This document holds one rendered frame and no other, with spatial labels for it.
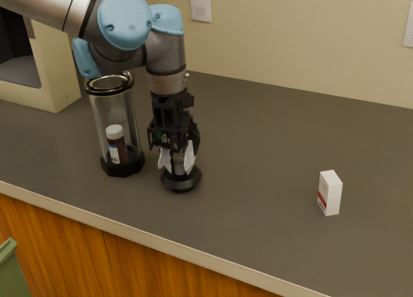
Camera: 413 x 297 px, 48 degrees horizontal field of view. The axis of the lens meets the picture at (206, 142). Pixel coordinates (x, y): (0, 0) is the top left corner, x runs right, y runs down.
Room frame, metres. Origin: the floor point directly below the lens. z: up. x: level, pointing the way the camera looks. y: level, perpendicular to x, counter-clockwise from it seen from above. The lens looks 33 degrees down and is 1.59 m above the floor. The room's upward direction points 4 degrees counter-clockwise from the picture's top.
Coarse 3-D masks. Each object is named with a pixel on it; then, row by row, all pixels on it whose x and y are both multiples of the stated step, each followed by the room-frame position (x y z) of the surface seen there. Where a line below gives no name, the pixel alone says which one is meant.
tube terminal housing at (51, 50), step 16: (48, 32) 1.23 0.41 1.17; (64, 32) 1.28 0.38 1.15; (32, 48) 1.21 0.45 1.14; (48, 48) 1.22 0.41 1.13; (64, 48) 1.27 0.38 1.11; (48, 64) 1.21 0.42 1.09; (64, 64) 1.26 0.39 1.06; (0, 80) 1.30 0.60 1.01; (48, 80) 1.20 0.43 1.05; (64, 80) 1.24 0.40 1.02; (0, 96) 1.30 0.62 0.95; (16, 96) 1.27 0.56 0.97; (32, 96) 1.23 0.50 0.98; (48, 96) 1.20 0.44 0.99; (64, 96) 1.23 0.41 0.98; (80, 96) 1.29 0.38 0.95
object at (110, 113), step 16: (96, 80) 0.94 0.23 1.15; (112, 80) 0.96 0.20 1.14; (128, 80) 0.91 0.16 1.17; (96, 96) 0.86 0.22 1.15; (112, 96) 0.87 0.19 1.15; (128, 96) 0.90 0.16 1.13; (96, 112) 0.88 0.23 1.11; (112, 112) 0.87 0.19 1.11; (128, 112) 0.89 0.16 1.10; (96, 128) 0.89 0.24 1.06; (112, 128) 0.87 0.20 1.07; (128, 128) 0.88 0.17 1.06; (112, 144) 0.87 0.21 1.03; (128, 144) 0.88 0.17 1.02; (112, 160) 0.87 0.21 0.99; (128, 160) 0.88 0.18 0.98
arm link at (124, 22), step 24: (0, 0) 0.64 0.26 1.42; (24, 0) 0.63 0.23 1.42; (48, 0) 0.63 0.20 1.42; (72, 0) 0.64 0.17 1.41; (96, 0) 0.65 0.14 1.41; (120, 0) 0.64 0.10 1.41; (144, 0) 0.66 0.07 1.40; (48, 24) 0.65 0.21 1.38; (72, 24) 0.63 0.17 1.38; (96, 24) 0.63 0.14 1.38; (120, 24) 0.62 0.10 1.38; (144, 24) 0.63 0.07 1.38; (96, 48) 0.68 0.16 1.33; (120, 48) 0.63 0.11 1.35
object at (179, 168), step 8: (176, 160) 0.83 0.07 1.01; (176, 168) 0.82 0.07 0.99; (192, 168) 0.84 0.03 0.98; (160, 176) 0.83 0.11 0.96; (168, 176) 0.81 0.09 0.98; (176, 176) 0.81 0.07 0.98; (184, 176) 0.81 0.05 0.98; (192, 176) 0.81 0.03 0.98; (200, 176) 0.82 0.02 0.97; (168, 184) 0.79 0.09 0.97; (176, 184) 0.79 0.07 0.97; (184, 184) 0.79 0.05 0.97; (192, 184) 0.79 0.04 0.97
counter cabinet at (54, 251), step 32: (0, 192) 0.94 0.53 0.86; (0, 224) 0.97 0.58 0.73; (32, 224) 0.90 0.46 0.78; (64, 224) 0.84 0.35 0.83; (32, 256) 0.92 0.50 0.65; (64, 256) 0.86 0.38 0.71; (96, 256) 0.80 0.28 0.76; (128, 256) 0.75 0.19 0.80; (160, 256) 0.71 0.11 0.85; (32, 288) 0.95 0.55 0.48; (64, 288) 0.88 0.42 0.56; (96, 288) 0.82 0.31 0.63; (128, 288) 0.76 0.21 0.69; (160, 288) 0.71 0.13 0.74; (192, 288) 0.67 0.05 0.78; (224, 288) 0.63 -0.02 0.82; (256, 288) 0.60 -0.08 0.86
